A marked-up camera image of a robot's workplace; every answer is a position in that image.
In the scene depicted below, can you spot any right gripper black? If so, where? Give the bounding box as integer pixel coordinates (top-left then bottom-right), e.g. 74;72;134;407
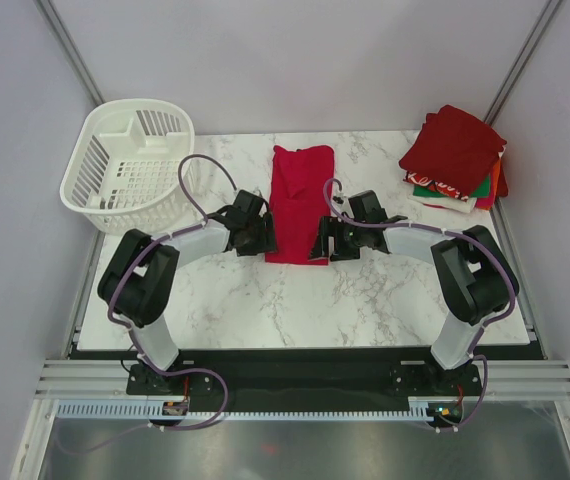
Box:
308;216;366;262

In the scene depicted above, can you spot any crimson red t shirt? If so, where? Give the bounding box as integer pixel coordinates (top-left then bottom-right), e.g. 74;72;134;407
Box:
265;145;335;266

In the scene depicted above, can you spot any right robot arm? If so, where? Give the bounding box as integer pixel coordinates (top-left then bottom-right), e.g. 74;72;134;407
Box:
309;190;519;394

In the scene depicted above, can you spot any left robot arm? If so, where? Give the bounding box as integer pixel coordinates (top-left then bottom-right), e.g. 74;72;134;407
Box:
97;190;277;393

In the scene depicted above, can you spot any red patterned folded shirt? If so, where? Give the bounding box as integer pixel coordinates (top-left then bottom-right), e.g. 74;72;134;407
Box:
404;172;469;201

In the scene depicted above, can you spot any white folded shirt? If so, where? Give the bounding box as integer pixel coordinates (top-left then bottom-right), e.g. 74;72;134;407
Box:
408;194;476;214

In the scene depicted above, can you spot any white plastic laundry basket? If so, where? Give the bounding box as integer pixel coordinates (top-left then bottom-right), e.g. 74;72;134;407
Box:
59;99;195;235

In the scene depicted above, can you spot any dark red folded shirt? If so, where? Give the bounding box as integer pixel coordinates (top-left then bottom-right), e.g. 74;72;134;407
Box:
399;105;507;195

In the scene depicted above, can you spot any green folded shirt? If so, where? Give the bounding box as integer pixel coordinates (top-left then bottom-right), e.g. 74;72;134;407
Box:
411;174;497;201

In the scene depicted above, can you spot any orange folded shirt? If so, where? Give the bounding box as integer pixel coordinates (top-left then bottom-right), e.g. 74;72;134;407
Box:
475;160;509;211

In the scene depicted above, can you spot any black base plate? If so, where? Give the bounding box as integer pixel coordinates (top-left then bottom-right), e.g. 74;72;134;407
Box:
126;347;481;412

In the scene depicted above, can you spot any aluminium frame rail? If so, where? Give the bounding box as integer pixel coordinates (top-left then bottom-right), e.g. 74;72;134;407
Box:
36;360;570;401

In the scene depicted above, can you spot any slotted cable duct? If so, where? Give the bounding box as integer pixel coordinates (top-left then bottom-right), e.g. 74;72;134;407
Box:
55;398;455;422

